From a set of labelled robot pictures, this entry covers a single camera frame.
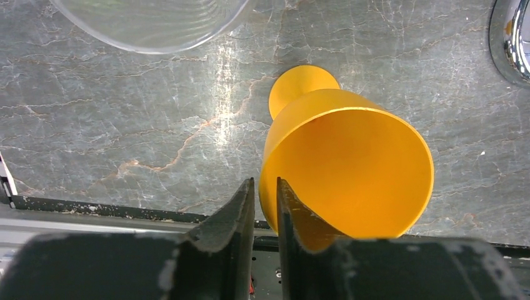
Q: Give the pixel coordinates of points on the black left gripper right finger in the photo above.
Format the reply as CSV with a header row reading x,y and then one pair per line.
x,y
320,262

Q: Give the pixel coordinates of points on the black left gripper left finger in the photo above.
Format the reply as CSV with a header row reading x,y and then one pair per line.
x,y
211,261

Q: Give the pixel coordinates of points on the orange plastic wine glass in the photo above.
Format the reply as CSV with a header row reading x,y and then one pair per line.
x,y
364,170

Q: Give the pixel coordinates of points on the clear wine glass back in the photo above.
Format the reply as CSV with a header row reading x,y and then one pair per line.
x,y
155,27

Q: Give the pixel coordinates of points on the chrome wine glass rack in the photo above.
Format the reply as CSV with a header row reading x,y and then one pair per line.
x,y
509,40

